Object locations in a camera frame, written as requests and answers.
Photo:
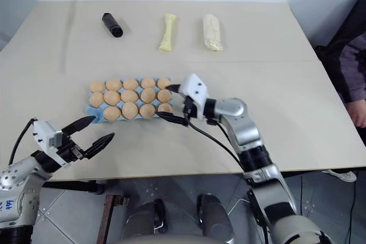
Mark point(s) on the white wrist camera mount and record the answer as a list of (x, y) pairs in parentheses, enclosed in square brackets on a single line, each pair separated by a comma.
[(43, 129), (195, 85)]

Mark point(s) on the rusty metal bar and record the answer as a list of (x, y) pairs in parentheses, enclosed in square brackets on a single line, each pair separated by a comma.
[(107, 218)]

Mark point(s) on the blue egg tray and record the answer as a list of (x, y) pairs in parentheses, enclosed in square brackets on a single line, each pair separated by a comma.
[(92, 111)]

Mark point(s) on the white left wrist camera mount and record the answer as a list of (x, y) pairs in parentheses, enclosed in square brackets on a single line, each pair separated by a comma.
[(43, 129)]

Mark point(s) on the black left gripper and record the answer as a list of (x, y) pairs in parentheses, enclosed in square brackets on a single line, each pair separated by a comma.
[(70, 151)]

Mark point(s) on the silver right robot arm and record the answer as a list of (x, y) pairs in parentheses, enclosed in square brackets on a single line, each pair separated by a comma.
[(246, 132)]

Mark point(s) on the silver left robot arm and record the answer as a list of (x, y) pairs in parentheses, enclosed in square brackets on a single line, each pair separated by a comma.
[(17, 181)]

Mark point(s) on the bystander bare hand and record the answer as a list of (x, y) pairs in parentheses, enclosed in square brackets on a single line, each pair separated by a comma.
[(358, 112)]

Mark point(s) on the brown egg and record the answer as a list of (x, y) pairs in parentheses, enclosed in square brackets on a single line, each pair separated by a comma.
[(165, 108), (130, 110), (111, 97), (128, 96), (148, 95), (97, 86), (148, 83), (131, 84), (113, 84), (97, 98), (164, 95), (112, 113), (147, 111), (163, 83)]

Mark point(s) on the person in dark jacket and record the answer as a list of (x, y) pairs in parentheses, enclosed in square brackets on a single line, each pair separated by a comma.
[(346, 55)]

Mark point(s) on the black cylindrical bottle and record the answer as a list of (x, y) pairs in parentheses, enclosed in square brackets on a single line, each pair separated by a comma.
[(112, 25)]

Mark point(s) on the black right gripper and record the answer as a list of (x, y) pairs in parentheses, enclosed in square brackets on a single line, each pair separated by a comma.
[(190, 109)]

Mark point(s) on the wide pale plastic food pack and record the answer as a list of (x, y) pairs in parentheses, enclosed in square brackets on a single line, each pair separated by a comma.
[(212, 32)]

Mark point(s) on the black table frame bar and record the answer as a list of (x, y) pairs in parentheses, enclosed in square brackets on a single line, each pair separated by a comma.
[(74, 186)]

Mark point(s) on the dark rounded robot foot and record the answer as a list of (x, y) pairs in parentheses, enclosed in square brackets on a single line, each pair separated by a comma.
[(213, 218), (148, 221)]

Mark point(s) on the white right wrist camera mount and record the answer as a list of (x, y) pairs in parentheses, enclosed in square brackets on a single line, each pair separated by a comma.
[(195, 85)]

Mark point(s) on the white shoe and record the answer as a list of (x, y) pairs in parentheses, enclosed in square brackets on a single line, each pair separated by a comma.
[(343, 175)]

